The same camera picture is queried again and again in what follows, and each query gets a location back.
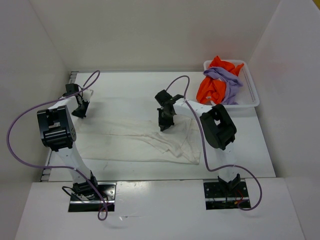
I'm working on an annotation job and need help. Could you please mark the orange t shirt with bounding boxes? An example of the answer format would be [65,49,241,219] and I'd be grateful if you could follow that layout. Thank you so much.
[196,56,244,105]

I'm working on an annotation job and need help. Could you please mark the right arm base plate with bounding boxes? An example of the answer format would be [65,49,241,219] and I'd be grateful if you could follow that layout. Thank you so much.
[203,181,251,210]

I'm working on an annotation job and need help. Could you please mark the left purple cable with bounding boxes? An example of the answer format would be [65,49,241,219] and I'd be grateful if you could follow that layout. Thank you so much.
[6,69,113,221]

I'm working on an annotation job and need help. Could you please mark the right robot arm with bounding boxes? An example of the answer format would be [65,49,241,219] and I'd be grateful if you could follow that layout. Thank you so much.
[155,90,241,197]

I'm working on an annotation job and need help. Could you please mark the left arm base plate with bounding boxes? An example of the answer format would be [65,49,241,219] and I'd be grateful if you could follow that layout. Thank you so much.
[62,182,117,213]

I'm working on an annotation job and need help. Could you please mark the purple t shirt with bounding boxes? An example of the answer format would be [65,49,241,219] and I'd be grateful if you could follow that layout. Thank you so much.
[203,66,244,105]

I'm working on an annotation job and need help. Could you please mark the aluminium table edge rail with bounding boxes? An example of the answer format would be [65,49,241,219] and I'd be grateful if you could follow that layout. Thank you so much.
[37,83,83,184]

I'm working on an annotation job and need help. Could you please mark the white t shirt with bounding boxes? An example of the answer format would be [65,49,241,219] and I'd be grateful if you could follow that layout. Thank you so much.
[74,116,201,165]

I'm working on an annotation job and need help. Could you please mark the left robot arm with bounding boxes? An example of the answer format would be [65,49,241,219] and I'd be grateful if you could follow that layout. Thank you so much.
[37,83,100,200]

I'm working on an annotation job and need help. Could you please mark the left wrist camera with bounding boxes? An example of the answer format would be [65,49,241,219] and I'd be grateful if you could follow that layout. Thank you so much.
[80,89,94,102]

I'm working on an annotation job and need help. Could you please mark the white plastic basket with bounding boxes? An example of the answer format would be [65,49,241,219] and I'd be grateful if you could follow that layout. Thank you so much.
[203,60,260,109]

